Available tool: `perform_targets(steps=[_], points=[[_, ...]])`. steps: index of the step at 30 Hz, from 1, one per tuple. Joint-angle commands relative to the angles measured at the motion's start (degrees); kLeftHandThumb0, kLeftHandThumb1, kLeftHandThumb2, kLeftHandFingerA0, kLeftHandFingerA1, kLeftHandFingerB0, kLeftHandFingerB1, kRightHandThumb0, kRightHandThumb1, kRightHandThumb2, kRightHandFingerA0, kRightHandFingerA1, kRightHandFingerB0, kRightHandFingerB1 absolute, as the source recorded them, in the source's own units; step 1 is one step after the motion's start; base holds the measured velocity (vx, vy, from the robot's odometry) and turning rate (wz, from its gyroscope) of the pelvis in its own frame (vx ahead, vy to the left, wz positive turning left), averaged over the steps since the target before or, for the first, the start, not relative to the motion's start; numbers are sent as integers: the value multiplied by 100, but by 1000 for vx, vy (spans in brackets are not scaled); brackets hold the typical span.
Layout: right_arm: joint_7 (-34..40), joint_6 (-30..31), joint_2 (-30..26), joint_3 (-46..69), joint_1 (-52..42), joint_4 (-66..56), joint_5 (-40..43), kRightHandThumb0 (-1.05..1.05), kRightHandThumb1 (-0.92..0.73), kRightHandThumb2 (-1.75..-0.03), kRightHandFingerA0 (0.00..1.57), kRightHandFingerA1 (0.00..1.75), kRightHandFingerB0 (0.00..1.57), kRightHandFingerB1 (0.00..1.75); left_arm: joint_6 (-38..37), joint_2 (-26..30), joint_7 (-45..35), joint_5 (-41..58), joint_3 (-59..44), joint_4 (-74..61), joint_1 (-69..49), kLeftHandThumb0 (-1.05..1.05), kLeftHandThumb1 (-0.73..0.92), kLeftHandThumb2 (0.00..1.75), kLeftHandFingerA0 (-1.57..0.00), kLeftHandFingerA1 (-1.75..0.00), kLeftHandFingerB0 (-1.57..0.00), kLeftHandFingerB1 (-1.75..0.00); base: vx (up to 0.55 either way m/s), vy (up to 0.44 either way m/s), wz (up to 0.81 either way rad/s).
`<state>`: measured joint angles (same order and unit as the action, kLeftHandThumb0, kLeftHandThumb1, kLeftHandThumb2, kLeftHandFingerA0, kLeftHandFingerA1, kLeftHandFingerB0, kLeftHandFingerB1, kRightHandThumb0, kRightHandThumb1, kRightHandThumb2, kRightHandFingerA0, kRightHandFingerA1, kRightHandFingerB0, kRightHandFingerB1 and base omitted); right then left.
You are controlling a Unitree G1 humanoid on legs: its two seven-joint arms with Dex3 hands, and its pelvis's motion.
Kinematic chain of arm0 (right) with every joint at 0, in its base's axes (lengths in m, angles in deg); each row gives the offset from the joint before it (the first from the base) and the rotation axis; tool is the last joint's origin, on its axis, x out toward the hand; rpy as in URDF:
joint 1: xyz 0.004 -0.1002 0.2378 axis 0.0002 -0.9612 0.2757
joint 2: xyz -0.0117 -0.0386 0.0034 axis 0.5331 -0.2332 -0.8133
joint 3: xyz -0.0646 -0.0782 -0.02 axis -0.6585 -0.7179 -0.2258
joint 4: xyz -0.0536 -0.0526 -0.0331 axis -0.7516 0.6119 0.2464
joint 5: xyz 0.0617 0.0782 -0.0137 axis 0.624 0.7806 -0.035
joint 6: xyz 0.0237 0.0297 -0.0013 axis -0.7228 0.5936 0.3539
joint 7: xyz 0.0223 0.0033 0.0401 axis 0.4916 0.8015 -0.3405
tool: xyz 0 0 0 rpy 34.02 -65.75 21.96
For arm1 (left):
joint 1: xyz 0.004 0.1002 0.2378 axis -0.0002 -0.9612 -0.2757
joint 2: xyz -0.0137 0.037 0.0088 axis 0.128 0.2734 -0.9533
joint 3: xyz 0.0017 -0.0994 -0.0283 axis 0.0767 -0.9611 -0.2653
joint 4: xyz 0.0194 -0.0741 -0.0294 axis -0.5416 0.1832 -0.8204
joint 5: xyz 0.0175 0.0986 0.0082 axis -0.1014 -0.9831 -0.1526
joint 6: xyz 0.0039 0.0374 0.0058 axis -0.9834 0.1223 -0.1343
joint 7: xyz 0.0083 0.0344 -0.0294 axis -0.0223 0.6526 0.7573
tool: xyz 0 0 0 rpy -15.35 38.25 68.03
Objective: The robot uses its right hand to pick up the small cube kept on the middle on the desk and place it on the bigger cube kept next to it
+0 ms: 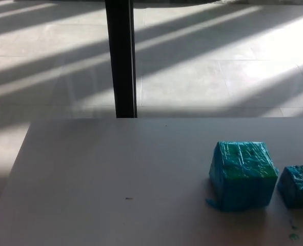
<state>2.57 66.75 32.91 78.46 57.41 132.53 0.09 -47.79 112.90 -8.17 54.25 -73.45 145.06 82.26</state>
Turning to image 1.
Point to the small blue cube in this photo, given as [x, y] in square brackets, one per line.
[298, 187]

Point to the large blue wrapped cube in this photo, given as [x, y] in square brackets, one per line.
[243, 184]

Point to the black vertical window frame post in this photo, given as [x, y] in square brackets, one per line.
[120, 59]

